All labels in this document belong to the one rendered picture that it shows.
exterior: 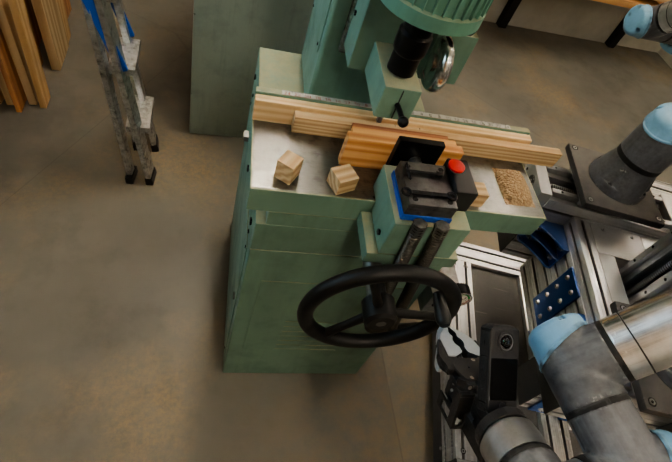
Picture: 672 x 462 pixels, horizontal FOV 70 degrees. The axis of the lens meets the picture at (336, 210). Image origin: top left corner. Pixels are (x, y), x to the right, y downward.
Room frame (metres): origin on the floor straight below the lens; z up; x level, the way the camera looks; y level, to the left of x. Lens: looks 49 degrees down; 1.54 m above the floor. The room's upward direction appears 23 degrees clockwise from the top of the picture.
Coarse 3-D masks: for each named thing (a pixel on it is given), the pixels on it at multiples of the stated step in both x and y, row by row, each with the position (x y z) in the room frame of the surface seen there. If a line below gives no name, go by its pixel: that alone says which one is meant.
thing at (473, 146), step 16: (304, 112) 0.72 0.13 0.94; (304, 128) 0.71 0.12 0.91; (320, 128) 0.72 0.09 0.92; (336, 128) 0.73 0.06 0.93; (416, 128) 0.81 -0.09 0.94; (464, 144) 0.84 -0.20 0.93; (480, 144) 0.85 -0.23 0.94; (496, 144) 0.87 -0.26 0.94; (512, 144) 0.89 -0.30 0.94; (528, 144) 0.92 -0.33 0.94; (512, 160) 0.89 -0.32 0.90; (528, 160) 0.90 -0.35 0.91; (544, 160) 0.92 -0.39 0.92
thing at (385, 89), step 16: (384, 48) 0.83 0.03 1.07; (368, 64) 0.83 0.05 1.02; (384, 64) 0.78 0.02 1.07; (368, 80) 0.80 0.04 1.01; (384, 80) 0.73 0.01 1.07; (400, 80) 0.75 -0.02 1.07; (416, 80) 0.77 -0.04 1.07; (384, 96) 0.72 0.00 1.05; (400, 96) 0.73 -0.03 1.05; (416, 96) 0.74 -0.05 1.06; (384, 112) 0.72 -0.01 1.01
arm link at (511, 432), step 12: (504, 420) 0.27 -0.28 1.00; (516, 420) 0.27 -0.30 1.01; (528, 420) 0.28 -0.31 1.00; (492, 432) 0.25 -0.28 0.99; (504, 432) 0.25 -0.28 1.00; (516, 432) 0.25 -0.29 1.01; (528, 432) 0.26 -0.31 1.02; (480, 444) 0.24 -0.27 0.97; (492, 444) 0.24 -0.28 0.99; (504, 444) 0.24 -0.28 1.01; (516, 444) 0.24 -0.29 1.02; (492, 456) 0.22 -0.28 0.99
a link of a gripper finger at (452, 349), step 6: (438, 330) 0.42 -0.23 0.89; (444, 330) 0.42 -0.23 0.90; (438, 336) 0.40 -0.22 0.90; (444, 336) 0.40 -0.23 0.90; (450, 336) 0.41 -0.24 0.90; (444, 342) 0.39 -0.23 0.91; (450, 342) 0.39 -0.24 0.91; (450, 348) 0.38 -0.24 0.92; (456, 348) 0.38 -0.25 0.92; (450, 354) 0.36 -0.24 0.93; (456, 354) 0.37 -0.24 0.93; (438, 366) 0.37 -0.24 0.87
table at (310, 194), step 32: (256, 128) 0.67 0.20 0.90; (288, 128) 0.71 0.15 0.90; (256, 160) 0.60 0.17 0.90; (320, 160) 0.66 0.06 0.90; (480, 160) 0.85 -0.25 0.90; (256, 192) 0.53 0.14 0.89; (288, 192) 0.56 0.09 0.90; (320, 192) 0.58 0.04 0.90; (352, 192) 0.61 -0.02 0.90; (480, 224) 0.71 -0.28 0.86; (512, 224) 0.73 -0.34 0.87; (384, 256) 0.53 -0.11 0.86; (416, 256) 0.56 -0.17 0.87
